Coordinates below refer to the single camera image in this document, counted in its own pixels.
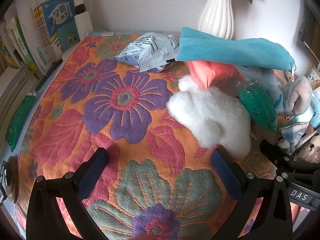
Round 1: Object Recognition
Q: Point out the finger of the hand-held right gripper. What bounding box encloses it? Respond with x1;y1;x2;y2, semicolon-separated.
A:
260;139;320;173

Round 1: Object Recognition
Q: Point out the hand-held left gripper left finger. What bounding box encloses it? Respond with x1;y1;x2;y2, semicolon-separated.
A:
26;147;110;240

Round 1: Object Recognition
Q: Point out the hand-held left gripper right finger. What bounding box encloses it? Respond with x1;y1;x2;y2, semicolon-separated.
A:
211;148;293;240

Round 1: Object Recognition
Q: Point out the white fluffy plush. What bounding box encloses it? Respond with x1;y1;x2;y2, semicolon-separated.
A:
167;75;252;158

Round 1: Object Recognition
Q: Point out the teal drawstring pouch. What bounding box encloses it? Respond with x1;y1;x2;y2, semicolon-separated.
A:
175;27;297;72

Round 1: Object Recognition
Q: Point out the blue plaid pouch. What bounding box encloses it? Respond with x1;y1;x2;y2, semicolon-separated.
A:
277;121;310;153

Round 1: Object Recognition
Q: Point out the brown teddy bear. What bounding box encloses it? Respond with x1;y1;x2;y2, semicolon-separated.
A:
292;134;320;164

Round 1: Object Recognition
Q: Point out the light blue satin ribbon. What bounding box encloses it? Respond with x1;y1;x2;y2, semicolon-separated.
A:
286;105;320;128

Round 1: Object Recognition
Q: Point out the green plastic packet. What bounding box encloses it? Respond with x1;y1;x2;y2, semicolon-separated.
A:
238;82;278;132

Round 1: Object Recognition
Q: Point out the floral printed table cloth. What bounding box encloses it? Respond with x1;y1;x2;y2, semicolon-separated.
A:
14;31;300;240

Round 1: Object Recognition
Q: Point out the round metal object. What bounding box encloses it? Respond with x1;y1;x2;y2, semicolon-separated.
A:
0;156;19;204

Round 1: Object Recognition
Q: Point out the long dark green packet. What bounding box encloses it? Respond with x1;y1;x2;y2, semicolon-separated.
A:
5;94;37;153

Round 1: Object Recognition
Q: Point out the black pen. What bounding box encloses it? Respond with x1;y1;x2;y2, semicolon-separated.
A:
34;74;52;94

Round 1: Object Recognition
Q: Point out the coral pink packet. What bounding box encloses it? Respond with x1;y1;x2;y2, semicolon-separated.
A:
186;60;247;90

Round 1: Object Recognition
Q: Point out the stack of flat books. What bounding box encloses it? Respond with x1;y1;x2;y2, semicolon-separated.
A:
0;65;50;130

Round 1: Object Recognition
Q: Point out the dark framed picture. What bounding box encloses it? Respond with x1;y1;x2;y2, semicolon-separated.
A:
300;2;320;60

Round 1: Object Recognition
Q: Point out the white printed packet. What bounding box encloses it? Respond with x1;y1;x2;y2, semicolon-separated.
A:
114;32;180;73

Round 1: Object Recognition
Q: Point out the row of upright books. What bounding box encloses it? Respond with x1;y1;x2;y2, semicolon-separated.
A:
0;0;82;78

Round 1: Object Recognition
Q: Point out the white cylindrical device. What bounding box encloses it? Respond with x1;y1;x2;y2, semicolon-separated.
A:
71;0;94;34

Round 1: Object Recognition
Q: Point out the white ribbed vase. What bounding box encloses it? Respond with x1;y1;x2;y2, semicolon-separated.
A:
196;0;240;40

